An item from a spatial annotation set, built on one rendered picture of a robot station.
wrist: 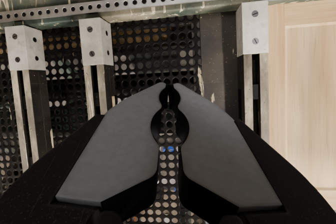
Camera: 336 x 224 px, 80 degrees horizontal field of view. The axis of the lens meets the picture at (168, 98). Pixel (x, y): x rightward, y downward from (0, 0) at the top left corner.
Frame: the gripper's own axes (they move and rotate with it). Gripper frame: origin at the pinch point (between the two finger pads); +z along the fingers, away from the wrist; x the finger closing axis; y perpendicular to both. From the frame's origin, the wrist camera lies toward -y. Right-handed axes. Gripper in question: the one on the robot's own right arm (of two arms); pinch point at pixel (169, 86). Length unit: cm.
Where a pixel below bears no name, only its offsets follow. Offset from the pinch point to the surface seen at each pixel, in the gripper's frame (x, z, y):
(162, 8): -1.7, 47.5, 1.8
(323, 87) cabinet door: 42, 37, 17
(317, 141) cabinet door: 42, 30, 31
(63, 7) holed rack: -29, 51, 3
